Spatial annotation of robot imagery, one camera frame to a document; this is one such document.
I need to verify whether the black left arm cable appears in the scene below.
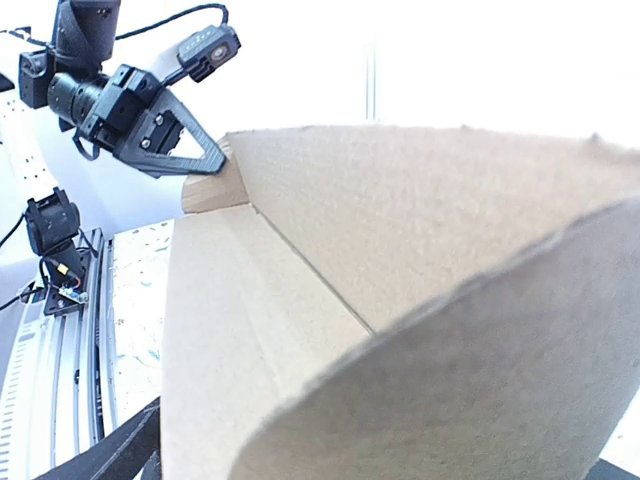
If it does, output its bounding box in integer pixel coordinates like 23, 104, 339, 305
114, 3, 230, 41

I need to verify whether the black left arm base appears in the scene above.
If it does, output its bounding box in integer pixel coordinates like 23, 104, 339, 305
24, 187, 98, 316

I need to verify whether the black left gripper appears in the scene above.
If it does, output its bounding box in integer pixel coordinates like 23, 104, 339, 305
74, 64, 226, 178

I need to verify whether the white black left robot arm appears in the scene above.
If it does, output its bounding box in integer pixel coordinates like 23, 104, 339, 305
18, 1, 239, 178

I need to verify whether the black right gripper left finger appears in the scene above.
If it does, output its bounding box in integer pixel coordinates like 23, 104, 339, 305
38, 397, 163, 480

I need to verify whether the floral patterned table mat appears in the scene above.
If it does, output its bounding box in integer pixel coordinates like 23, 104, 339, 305
112, 220, 174, 422

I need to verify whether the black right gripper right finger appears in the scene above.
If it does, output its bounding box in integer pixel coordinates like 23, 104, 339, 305
587, 459, 639, 480

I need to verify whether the left rear aluminium frame post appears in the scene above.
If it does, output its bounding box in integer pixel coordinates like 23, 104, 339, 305
365, 41, 378, 122

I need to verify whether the front aluminium rail frame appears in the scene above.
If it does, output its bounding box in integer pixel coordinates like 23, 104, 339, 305
1, 229, 119, 479

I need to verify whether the brown cardboard box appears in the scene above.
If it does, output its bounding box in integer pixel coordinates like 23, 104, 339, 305
161, 126, 639, 479

